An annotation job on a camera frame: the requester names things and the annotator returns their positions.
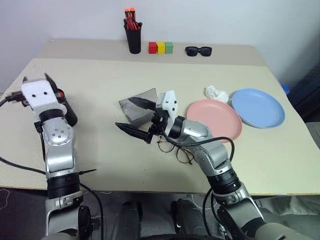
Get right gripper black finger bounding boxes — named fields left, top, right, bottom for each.
left=114, top=122, right=153, bottom=145
left=128, top=97, right=158, bottom=111

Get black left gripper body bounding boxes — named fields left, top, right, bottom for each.
left=9, top=79, right=67, bottom=107

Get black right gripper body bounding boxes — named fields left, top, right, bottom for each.
left=146, top=109, right=169, bottom=145

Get black cup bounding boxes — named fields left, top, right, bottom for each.
left=123, top=23, right=143, bottom=55

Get thin-framed eyeglasses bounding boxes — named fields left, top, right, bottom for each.
left=156, top=139, right=195, bottom=166

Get pink plate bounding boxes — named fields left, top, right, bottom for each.
left=186, top=98, right=243, bottom=144

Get crumpled white tissue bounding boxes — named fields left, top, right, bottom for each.
left=204, top=85, right=230, bottom=104

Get black sunglasses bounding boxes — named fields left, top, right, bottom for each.
left=184, top=45, right=213, bottom=58

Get dark rounded shape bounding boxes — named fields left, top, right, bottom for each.
left=170, top=198, right=201, bottom=237
left=116, top=199, right=144, bottom=240

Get blue plate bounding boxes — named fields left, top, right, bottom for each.
left=230, top=88, right=286, bottom=130

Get black chair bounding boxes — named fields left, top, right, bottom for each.
left=289, top=65, right=320, bottom=124

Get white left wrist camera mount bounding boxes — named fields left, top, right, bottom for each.
left=20, top=78, right=66, bottom=118

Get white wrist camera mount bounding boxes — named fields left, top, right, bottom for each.
left=20, top=78, right=66, bottom=118
left=155, top=90, right=179, bottom=136

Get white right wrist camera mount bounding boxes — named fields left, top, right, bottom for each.
left=155, top=90, right=179, bottom=136

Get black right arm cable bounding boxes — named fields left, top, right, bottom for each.
left=156, top=133, right=236, bottom=240

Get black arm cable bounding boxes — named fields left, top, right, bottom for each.
left=0, top=93, right=48, bottom=176
left=156, top=133, right=236, bottom=240

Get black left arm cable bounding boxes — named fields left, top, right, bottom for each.
left=0, top=93, right=48, bottom=176

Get thick black cable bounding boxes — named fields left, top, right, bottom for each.
left=79, top=183, right=104, bottom=240

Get thin white cable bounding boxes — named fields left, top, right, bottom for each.
left=0, top=187, right=11, bottom=211

